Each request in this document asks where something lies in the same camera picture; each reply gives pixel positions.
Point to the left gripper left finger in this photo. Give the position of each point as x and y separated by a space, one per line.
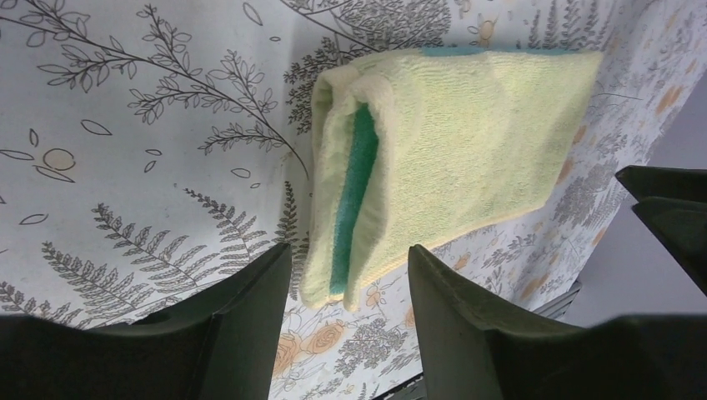
221 343

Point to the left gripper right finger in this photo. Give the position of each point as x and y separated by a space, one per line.
476 345

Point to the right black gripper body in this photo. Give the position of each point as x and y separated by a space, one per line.
671 203

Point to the yellow teal patterned towel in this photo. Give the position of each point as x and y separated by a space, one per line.
420 146

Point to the floral patterned table mat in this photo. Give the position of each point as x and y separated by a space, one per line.
152 148

